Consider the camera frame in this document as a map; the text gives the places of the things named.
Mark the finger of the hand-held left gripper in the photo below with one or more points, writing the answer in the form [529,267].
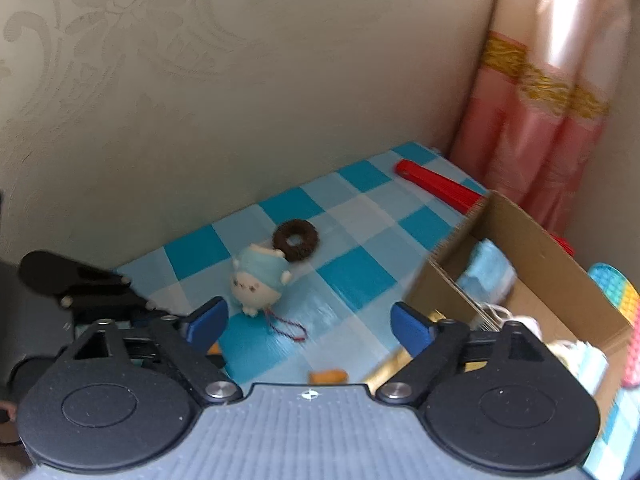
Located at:
[60,272]

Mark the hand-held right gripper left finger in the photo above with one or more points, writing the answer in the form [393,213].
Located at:
[207,322]

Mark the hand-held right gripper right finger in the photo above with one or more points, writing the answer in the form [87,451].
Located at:
[410,327]

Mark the orange foam earplug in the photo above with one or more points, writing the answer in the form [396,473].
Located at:
[327,376]
[215,349]

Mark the blue face mask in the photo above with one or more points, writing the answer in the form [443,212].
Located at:
[487,270]
[590,367]

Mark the brown hair scrunchie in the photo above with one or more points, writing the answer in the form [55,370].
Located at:
[282,245]

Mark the cream fabric bow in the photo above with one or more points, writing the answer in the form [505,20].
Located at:
[530,325]

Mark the cream hair scrunchie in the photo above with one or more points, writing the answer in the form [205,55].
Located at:
[557,347]

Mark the brown cardboard box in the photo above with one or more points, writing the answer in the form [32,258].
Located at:
[550,270]

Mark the gold tissue pack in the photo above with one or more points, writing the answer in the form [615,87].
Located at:
[387,370]

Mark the blue checkered tablecloth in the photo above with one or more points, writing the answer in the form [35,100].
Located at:
[350,220]

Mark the red folded fan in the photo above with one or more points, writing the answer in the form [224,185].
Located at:
[440,182]

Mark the red tassel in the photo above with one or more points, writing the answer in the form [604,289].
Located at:
[562,245]

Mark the rainbow pop bubble toy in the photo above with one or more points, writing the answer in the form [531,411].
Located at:
[625,300]

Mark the pink curtain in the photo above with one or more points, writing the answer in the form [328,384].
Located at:
[540,135]

